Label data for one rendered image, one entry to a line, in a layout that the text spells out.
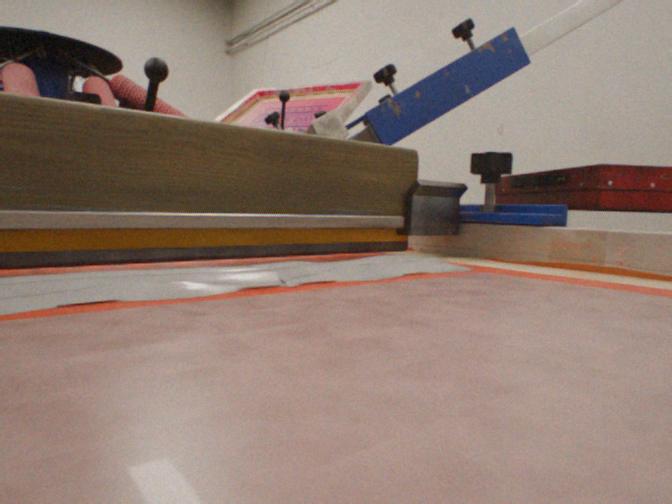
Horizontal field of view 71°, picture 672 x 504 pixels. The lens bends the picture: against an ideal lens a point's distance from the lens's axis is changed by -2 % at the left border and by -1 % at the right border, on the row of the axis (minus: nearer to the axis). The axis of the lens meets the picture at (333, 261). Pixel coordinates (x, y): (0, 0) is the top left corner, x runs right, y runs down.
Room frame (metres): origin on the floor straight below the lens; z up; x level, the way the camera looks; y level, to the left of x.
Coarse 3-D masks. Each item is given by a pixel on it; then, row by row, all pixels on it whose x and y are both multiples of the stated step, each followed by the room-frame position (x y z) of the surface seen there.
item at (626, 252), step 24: (408, 240) 0.54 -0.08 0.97; (432, 240) 0.51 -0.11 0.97; (456, 240) 0.49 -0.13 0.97; (480, 240) 0.47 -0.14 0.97; (504, 240) 0.45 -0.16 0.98; (528, 240) 0.43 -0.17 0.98; (552, 240) 0.41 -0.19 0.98; (576, 240) 0.39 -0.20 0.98; (600, 240) 0.38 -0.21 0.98; (624, 240) 0.36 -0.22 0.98; (648, 240) 0.35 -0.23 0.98; (528, 264) 0.43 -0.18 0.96; (552, 264) 0.41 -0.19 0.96; (576, 264) 0.39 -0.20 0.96; (600, 264) 0.38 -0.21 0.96; (624, 264) 0.36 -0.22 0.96; (648, 264) 0.35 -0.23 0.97
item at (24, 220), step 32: (0, 224) 0.25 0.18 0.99; (32, 224) 0.26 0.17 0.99; (64, 224) 0.27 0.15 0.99; (96, 224) 0.28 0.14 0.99; (128, 224) 0.29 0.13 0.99; (160, 224) 0.30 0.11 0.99; (192, 224) 0.31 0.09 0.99; (224, 224) 0.33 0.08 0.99; (256, 224) 0.34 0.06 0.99; (288, 224) 0.36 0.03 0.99; (320, 224) 0.38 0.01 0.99; (352, 224) 0.40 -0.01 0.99; (384, 224) 0.42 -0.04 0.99
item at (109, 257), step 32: (0, 256) 0.27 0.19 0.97; (32, 256) 0.28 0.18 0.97; (64, 256) 0.29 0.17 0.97; (96, 256) 0.30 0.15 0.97; (128, 256) 0.31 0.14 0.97; (160, 256) 0.32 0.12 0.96; (192, 256) 0.34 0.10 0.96; (224, 256) 0.35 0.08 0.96; (256, 256) 0.37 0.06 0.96; (288, 256) 0.39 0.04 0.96
